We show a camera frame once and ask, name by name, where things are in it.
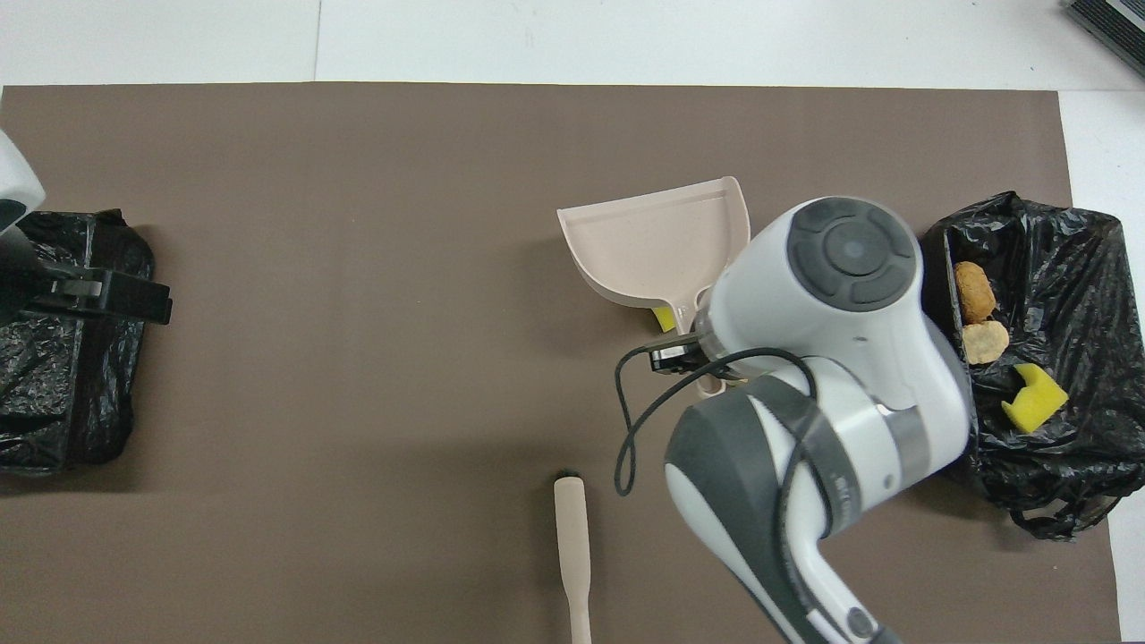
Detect brown paper table mat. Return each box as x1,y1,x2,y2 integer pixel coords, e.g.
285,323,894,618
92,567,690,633
0,82,1121,644

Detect beige brush with black bristles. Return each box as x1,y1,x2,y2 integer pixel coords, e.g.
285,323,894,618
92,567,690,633
554,470,594,644

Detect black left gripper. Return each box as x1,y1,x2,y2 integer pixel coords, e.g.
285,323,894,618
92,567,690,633
27,268,174,326

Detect orange striped bread piece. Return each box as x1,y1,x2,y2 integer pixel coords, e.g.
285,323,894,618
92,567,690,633
962,320,1011,366

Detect notched yellow sponge piece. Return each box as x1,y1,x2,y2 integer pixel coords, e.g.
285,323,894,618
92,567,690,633
1000,362,1070,435

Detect bin lined with black bag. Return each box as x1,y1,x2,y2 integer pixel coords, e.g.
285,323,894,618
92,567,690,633
920,191,1145,541
0,208,155,477

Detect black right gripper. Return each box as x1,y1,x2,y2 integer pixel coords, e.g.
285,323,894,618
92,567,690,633
649,343,717,375

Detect grey ribbed device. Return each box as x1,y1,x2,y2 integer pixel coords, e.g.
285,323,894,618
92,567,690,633
1063,0,1145,77

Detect beige plastic dustpan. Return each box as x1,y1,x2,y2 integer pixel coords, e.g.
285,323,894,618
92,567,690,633
556,176,752,397

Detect brown bread roll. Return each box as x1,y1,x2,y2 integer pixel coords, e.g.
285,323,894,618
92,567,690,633
953,260,997,325

